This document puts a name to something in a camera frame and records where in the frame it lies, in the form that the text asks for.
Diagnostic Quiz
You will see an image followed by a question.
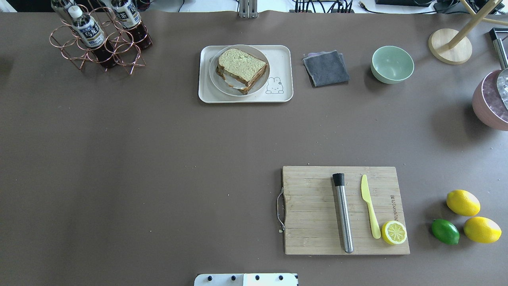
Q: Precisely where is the white plate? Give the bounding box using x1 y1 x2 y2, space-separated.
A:
209 44 270 97

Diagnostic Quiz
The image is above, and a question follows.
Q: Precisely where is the plain bread slice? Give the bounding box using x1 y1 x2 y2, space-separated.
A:
217 48 268 86

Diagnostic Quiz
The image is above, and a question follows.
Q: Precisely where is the cream rabbit tray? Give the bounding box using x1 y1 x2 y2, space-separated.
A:
198 45 293 103

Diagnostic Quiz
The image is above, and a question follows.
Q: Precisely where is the bread slice under egg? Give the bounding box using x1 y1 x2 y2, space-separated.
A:
216 66 267 95

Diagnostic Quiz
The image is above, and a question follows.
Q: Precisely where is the steel muddler black tip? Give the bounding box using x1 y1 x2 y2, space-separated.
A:
333 173 354 253

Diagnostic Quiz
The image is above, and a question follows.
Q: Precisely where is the wooden cutting board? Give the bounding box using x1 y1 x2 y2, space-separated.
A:
281 165 410 256

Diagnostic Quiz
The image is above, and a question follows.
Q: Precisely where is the grey folded cloth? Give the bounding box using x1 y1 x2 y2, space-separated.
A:
303 50 350 87

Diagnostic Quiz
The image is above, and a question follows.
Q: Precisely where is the yellow plastic knife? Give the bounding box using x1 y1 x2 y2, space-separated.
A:
360 174 381 239

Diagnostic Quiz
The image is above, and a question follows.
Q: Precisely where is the green bowl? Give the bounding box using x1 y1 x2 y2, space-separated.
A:
370 46 414 84

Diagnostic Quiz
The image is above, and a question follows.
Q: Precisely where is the half lemon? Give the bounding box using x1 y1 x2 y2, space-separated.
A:
381 220 408 245

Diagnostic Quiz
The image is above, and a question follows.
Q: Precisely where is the dark drink bottle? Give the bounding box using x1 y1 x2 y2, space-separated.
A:
68 5 117 68
50 0 76 24
111 0 152 50

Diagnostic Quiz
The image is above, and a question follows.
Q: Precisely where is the green lime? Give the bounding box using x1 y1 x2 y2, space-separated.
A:
431 219 460 245

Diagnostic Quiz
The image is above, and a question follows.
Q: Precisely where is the yellow lemon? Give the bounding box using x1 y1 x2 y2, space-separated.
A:
446 189 481 216
463 216 502 243

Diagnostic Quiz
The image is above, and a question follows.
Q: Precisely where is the wooden mug tree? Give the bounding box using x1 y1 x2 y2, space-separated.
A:
428 0 508 65

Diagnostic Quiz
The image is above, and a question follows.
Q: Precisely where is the pink ice bowl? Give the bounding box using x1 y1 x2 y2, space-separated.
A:
472 70 508 131

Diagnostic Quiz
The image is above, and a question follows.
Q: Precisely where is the metal ice scoop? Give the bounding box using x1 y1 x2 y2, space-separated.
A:
489 27 508 108

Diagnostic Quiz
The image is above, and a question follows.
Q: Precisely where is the aluminium frame post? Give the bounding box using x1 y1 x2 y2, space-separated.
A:
238 0 258 19

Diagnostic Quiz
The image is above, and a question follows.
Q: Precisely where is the white pedestal column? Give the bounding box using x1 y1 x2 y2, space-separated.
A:
194 273 299 286

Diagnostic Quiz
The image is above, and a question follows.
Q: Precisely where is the copper wire bottle rack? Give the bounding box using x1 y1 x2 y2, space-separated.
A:
50 0 153 74

